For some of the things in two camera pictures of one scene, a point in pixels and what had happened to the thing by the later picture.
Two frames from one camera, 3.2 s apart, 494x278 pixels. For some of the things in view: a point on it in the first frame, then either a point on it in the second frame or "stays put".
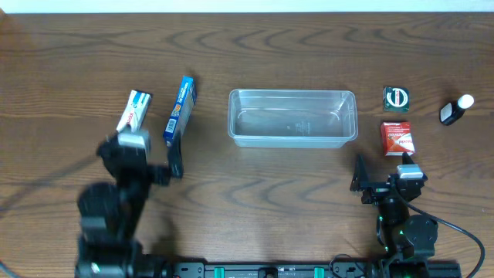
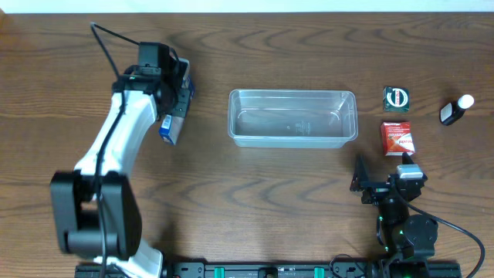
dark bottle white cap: x=451 y=112 stays put
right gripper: x=360 y=183 stays put
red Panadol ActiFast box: x=397 y=137 stays put
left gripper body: x=155 y=174 -> x=182 y=102
